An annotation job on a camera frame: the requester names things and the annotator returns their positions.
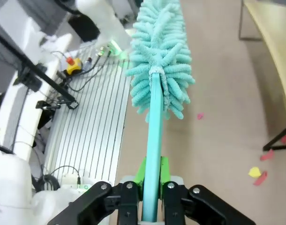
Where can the pink paper scrap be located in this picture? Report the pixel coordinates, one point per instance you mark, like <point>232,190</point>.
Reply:
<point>200,115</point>

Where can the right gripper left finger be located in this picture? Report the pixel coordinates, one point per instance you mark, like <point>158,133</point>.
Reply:
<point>98,199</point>

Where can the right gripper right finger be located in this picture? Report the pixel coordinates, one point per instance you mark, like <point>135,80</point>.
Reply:
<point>203,201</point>

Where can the yellow emergency stop box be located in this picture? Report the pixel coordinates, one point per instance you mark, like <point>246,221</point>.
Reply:
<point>73,68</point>

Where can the small white device box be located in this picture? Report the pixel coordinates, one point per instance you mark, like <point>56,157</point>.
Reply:
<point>70,179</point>

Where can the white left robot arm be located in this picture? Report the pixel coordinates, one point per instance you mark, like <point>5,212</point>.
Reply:
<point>105,23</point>

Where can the teal microfibre duster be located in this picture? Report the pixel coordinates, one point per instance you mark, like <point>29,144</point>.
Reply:
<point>156,58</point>

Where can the slotted aluminium base plate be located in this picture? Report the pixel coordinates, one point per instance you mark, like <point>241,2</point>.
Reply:
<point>98,117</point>

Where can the red paper scrap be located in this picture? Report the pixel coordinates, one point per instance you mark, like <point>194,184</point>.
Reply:
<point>261,179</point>
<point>285,139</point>
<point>267,155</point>

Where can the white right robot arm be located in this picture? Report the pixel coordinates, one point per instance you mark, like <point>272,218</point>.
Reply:
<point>11,178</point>

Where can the black metal bar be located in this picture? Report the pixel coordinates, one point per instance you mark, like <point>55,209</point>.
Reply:
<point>51,82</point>

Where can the black frame wooden shelf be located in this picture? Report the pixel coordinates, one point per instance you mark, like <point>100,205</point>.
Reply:
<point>273,47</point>

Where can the yellow paper scrap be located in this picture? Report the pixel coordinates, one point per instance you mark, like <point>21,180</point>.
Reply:
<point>254,172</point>

